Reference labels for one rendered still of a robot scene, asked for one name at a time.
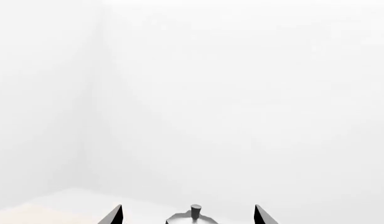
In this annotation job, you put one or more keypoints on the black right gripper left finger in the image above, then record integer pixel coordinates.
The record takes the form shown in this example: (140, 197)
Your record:
(114, 217)

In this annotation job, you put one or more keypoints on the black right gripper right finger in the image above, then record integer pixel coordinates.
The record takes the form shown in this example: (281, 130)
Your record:
(262, 217)

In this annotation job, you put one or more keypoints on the silver moka pot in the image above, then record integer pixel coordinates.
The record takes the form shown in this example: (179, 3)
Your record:
(194, 217)

